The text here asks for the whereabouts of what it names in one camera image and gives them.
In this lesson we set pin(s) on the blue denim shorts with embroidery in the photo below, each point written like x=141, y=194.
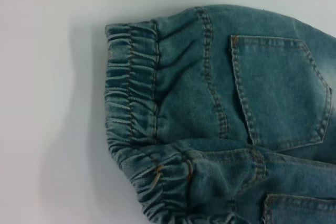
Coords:
x=236, y=119

